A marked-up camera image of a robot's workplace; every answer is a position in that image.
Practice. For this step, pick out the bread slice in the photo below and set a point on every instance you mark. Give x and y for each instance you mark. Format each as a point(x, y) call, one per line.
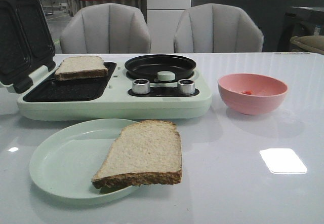
point(81, 67)
point(147, 152)

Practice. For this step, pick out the orange shrimp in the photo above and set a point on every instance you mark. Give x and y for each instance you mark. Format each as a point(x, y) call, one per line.
point(248, 92)

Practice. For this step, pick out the pink bowl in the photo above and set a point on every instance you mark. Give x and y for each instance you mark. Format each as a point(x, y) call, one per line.
point(268, 93)

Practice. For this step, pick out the mint green sandwich maker lid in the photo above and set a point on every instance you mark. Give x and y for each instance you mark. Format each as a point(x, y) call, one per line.
point(26, 43)

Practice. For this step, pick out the mint green breakfast maker base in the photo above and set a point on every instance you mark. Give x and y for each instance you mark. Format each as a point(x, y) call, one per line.
point(112, 97)

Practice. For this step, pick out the left silver control knob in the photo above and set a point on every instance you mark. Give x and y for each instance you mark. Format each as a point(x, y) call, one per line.
point(141, 86)

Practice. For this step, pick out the silver control knob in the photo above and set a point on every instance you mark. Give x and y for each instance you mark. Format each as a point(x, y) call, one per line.
point(186, 87)
point(141, 86)

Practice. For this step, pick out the right silver control knob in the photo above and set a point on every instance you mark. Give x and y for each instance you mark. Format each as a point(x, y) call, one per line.
point(186, 87)

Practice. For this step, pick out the black round frying pan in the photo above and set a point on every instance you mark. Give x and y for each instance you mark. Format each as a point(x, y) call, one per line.
point(147, 67)

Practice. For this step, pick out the right grey upholstered chair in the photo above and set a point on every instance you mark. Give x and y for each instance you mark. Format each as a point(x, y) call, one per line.
point(217, 28)

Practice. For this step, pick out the grey upholstered chair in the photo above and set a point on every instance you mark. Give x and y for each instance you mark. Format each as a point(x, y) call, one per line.
point(217, 28)
point(106, 28)

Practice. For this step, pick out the left grey upholstered chair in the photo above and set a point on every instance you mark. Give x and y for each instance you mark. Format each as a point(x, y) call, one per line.
point(106, 28)

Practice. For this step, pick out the white refrigerator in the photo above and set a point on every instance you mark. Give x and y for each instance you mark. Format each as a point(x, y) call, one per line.
point(162, 20)

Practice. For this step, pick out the mint green round plate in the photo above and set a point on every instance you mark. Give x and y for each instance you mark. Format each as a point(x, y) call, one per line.
point(64, 164)

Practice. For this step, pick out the dark kitchen counter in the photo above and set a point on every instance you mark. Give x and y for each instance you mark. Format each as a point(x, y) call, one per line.
point(267, 14)

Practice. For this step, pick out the dark appliance cabinet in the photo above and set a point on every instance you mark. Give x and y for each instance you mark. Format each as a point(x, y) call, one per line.
point(300, 21)

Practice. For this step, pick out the beige sofa cushion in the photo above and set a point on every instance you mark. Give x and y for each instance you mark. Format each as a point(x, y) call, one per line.
point(309, 43)

